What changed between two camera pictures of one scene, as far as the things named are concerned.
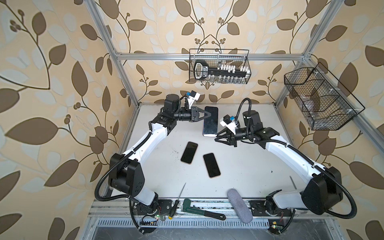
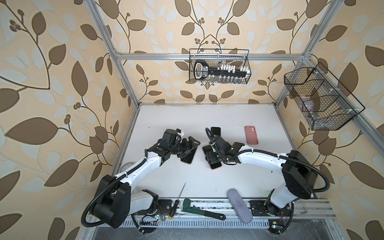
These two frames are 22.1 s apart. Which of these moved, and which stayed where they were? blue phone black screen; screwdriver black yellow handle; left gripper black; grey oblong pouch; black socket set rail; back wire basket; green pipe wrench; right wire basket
Moved: left gripper black; blue phone black screen
Stayed: black socket set rail; grey oblong pouch; back wire basket; green pipe wrench; screwdriver black yellow handle; right wire basket
